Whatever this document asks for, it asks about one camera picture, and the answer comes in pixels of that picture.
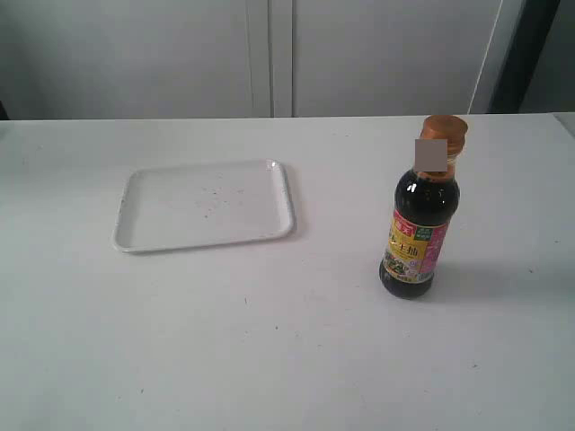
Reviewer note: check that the dark soy sauce bottle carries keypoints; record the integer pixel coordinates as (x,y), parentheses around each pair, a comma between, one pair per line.
(425,199)

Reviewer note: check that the white rectangular plastic tray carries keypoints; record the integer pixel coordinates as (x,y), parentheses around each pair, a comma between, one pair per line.
(204,205)

